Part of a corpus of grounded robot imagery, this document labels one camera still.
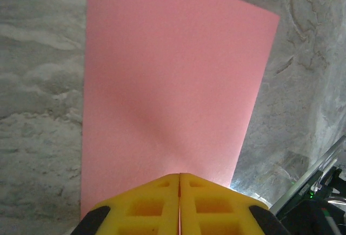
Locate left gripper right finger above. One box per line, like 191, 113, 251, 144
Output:
179, 172, 290, 235

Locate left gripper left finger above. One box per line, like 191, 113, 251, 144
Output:
71, 172, 181, 235

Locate pink paper sheet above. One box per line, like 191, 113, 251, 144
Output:
80, 0, 281, 219

